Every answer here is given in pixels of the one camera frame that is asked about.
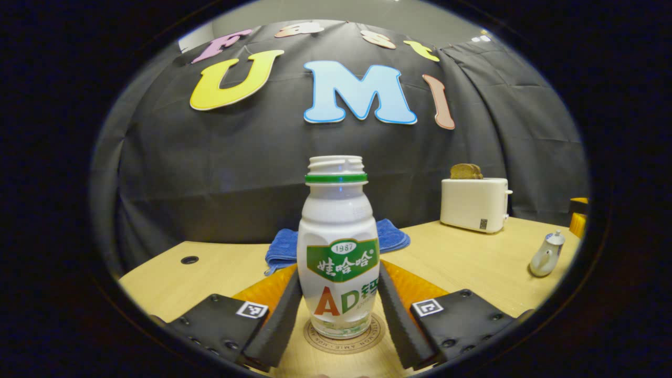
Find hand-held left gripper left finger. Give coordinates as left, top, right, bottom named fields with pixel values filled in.
left=165, top=262, right=303, bottom=373

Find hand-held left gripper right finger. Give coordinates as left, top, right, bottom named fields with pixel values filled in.
left=377, top=261, right=520, bottom=371

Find round brown coaster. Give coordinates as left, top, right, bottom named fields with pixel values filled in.
left=303, top=312, right=386, bottom=355

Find white blue teacup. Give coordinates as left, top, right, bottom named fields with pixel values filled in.
left=529, top=243, right=565, bottom=278

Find white green water bottle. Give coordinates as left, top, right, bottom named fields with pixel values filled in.
left=297, top=155, right=380, bottom=339

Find blue folded towel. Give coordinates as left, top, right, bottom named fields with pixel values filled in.
left=264, top=218, right=411, bottom=276

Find cream white toaster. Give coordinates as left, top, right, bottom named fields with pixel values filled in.
left=440, top=177, right=513, bottom=234

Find black backdrop cloth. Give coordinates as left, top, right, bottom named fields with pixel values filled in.
left=92, top=20, right=589, bottom=279

